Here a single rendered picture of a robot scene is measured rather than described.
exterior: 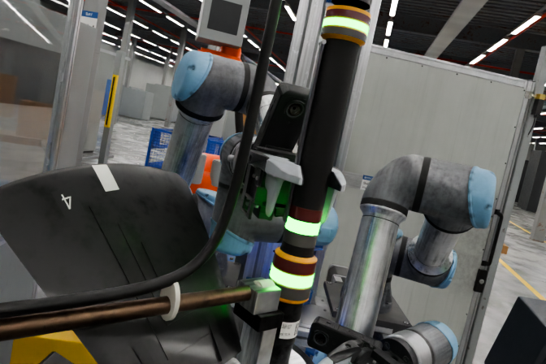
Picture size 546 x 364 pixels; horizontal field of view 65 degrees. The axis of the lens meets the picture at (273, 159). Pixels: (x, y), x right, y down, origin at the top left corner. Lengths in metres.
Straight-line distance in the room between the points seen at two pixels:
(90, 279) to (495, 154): 2.42
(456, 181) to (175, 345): 0.63
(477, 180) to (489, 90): 1.74
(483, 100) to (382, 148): 0.61
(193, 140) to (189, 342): 0.67
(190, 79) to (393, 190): 0.47
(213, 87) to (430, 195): 0.49
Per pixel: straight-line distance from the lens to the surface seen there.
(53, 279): 0.40
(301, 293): 0.43
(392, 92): 2.36
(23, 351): 0.90
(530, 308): 1.05
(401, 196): 0.88
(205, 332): 0.43
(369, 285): 0.86
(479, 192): 0.89
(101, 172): 0.46
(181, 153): 1.06
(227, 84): 0.95
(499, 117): 2.64
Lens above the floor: 1.51
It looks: 5 degrees down
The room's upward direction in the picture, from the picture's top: 12 degrees clockwise
